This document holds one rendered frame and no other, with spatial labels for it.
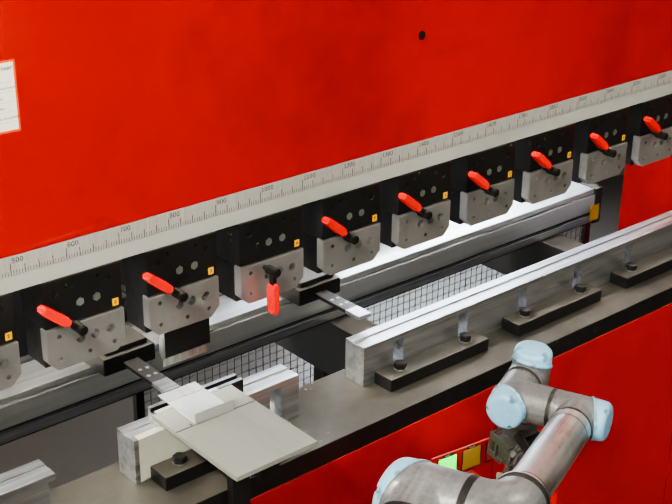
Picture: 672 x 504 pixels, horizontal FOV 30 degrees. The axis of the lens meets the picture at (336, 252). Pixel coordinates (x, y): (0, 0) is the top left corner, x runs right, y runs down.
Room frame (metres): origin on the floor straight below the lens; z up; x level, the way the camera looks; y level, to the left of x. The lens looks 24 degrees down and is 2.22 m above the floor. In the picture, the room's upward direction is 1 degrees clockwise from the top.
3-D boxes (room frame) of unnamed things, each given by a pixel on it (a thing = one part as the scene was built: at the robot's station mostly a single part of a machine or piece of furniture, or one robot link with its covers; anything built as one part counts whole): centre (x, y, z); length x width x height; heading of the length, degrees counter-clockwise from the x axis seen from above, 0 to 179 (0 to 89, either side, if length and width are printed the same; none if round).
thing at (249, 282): (2.18, 0.15, 1.26); 0.15 x 0.09 x 0.17; 131
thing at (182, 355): (2.07, 0.28, 1.13); 0.10 x 0.02 x 0.10; 131
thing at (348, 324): (2.75, 0.07, 0.81); 0.64 x 0.08 x 0.14; 41
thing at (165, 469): (2.05, 0.21, 0.89); 0.30 x 0.05 x 0.03; 131
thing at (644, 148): (2.97, -0.76, 1.26); 0.15 x 0.09 x 0.17; 131
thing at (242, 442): (1.96, 0.18, 1.00); 0.26 x 0.18 x 0.01; 41
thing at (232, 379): (2.09, 0.26, 0.98); 0.20 x 0.03 x 0.03; 131
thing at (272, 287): (2.12, 0.12, 1.20); 0.04 x 0.02 x 0.10; 41
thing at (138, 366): (2.19, 0.40, 1.01); 0.26 x 0.12 x 0.05; 41
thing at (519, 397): (2.01, -0.35, 1.03); 0.11 x 0.11 x 0.08; 63
